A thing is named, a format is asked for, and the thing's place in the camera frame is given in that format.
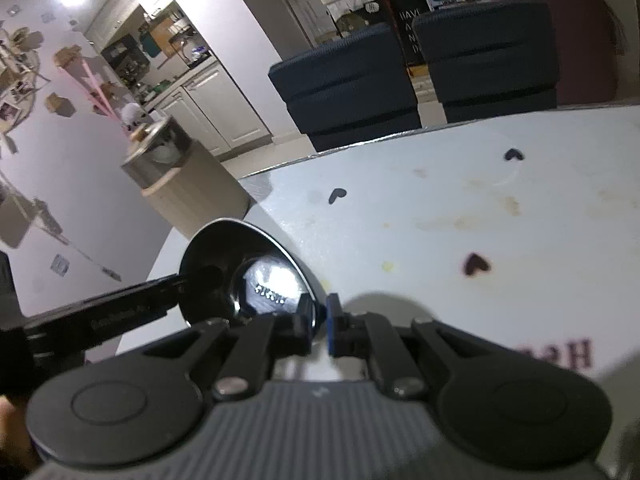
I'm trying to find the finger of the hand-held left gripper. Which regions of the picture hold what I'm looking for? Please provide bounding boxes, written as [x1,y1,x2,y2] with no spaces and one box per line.
[24,266,224,357]

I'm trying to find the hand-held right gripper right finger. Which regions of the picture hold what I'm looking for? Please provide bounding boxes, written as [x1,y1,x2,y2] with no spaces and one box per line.
[325,294,501,400]

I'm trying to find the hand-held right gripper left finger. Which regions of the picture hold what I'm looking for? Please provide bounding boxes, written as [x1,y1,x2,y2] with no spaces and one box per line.
[144,294,316,402]

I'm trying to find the small round steel bowl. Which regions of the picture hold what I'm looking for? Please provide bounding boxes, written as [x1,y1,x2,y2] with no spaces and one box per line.
[179,218,329,342]

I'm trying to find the beige canister with steel lid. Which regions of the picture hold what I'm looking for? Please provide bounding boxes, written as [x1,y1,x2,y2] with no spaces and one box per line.
[121,116,251,240]

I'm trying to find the white plush toy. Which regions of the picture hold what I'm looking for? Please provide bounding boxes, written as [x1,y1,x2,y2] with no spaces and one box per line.
[121,102,152,130]

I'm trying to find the white kitchen cabinets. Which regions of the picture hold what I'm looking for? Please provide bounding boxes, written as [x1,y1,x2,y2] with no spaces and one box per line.
[85,0,275,157]

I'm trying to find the pink ribbon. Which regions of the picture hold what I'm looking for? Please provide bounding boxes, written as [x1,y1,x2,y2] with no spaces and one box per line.
[59,57,132,132]

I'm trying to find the dark blue chair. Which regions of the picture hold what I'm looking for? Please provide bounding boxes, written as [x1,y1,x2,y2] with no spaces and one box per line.
[412,1,559,124]
[269,22,423,153]

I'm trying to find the black bag with white print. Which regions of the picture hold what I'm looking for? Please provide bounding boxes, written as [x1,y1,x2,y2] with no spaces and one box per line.
[387,0,432,67]

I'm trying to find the maroon chair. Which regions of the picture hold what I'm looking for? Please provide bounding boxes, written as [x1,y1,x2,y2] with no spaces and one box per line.
[489,0,619,107]

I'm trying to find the wall photo decoration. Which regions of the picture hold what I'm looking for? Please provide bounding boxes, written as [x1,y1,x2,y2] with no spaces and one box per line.
[0,25,48,137]

